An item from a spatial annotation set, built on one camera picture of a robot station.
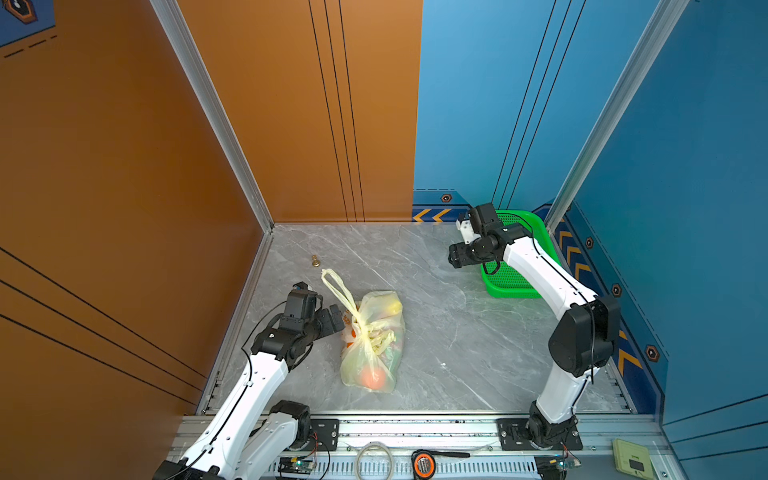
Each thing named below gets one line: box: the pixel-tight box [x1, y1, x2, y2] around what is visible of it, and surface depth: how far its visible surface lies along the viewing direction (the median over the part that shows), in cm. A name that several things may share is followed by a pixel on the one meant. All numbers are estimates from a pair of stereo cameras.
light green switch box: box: [612, 438, 654, 480], surface depth 70 cm
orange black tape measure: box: [410, 449, 471, 480], surface depth 68 cm
